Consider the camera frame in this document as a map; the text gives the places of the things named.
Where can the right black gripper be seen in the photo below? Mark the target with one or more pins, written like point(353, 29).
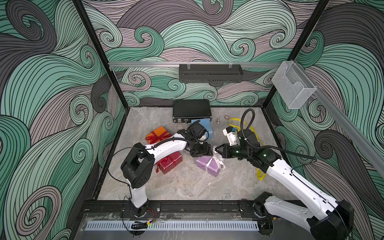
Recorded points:
point(225, 152)

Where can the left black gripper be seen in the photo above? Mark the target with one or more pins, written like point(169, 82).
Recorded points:
point(206, 149)

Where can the purple gift box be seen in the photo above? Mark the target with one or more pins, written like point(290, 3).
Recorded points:
point(202, 161)

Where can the blue gift box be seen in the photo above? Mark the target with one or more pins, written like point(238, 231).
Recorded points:
point(206, 123)

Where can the yellow ribbon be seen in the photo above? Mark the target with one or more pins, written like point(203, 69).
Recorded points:
point(235, 123)

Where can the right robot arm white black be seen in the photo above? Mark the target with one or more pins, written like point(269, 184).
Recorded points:
point(320, 214)

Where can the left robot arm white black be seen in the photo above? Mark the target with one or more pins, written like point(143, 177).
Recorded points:
point(137, 166)

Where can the red gift box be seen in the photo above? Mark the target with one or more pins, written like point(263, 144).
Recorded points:
point(177, 158)

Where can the orange gift box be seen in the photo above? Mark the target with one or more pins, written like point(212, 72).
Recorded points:
point(158, 131)

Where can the red ribbon on orange box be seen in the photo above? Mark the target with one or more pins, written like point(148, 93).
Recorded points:
point(153, 137)

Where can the black hard case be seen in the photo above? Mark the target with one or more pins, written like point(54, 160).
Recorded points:
point(186, 111)

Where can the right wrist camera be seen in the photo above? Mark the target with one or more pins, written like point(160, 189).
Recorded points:
point(231, 134)

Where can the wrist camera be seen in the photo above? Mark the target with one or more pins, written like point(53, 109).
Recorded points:
point(199, 132)
point(231, 134)

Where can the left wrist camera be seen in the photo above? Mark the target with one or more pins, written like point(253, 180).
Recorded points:
point(199, 132)

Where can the black wall tray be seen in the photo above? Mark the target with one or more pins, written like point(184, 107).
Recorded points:
point(211, 74)

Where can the aluminium rail back wall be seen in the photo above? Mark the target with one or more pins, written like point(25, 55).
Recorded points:
point(152, 64)

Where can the aluminium rail wall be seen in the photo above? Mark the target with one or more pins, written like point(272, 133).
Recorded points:
point(152, 64)
point(352, 113)

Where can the clear plastic wall bin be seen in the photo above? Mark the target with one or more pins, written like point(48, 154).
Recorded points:
point(293, 84)

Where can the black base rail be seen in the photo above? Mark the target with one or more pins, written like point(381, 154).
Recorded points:
point(158, 208)

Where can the white slotted cable duct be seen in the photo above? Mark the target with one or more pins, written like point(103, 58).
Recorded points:
point(175, 226)

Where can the aluminium rail right wall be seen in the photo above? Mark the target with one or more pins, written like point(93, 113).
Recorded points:
point(352, 113)

